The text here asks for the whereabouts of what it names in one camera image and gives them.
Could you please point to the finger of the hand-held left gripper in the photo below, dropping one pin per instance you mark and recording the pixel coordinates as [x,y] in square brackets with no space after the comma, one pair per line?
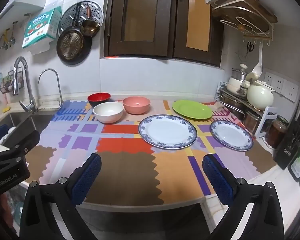
[27,141]

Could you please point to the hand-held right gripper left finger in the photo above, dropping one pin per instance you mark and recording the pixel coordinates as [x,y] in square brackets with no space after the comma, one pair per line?
[87,177]

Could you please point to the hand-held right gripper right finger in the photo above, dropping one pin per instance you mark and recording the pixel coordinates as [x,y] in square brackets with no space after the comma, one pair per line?
[218,180]

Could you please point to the green plate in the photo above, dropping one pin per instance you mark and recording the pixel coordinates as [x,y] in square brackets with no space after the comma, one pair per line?
[192,108]

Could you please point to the red and black bowl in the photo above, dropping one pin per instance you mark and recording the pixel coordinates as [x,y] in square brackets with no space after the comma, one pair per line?
[99,98]

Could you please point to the stainless steel sink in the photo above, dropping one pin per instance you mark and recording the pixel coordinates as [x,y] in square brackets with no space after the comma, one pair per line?
[17,123]

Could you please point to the yellow sponge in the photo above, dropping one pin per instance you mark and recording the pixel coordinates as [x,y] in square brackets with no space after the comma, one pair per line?
[7,108]

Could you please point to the colourful patterned table mat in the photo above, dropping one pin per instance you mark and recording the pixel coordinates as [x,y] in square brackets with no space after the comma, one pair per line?
[130,170]

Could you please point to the small blue-rimmed white plate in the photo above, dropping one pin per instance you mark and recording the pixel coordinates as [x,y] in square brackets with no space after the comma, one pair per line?
[230,134]

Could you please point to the tall chrome kitchen faucet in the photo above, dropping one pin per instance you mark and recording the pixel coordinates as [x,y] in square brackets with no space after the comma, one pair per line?
[23,80]

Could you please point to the thin gooseneck faucet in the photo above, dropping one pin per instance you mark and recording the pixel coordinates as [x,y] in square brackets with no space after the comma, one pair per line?
[57,80]

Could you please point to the white bowl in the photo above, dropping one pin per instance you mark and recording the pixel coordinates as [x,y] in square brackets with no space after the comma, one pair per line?
[108,112]

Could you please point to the large blue-rimmed white plate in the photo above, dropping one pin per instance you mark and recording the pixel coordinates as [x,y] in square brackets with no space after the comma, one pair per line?
[167,132]

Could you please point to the glass jar of sauce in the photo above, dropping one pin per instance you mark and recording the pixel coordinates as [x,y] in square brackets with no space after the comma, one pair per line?
[276,132]

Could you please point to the metal dish rack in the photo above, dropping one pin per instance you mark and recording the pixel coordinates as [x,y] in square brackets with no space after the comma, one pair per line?
[233,105]

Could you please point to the white pot shelf rack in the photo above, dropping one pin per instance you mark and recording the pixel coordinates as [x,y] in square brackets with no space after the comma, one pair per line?
[267,120]

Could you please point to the black knife block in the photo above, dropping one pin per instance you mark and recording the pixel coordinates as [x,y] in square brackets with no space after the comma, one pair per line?
[293,140]

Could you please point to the pink bowl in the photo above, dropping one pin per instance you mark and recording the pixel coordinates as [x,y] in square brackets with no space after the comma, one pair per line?
[136,104]

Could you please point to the cream ceramic pot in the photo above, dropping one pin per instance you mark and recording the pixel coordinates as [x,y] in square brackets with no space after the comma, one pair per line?
[260,95]

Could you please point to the white pot with steel lid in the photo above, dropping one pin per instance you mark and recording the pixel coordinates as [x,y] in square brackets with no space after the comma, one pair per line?
[236,81]

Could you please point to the black frying pan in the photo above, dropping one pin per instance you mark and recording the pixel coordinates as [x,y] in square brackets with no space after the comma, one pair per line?
[70,45]

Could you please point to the white plastic ladle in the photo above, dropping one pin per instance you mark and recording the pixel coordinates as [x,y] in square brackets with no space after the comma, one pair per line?
[258,67]

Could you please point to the small brass saucepan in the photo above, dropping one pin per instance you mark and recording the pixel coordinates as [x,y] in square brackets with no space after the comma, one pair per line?
[90,27]

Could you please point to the black scissors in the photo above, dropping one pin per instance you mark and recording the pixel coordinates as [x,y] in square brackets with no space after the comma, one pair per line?
[250,47]

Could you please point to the perforated steel steamer tray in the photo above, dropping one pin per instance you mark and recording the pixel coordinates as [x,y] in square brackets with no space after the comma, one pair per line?
[92,12]

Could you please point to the round brown pan lid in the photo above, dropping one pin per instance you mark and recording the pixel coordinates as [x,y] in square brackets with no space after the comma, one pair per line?
[240,17]

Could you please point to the wooden cutting board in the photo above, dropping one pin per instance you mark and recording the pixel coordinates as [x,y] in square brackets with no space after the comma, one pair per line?
[258,6]

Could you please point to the white wall outlet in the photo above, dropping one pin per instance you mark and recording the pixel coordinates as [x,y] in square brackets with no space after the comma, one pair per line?
[268,78]
[278,84]
[290,91]

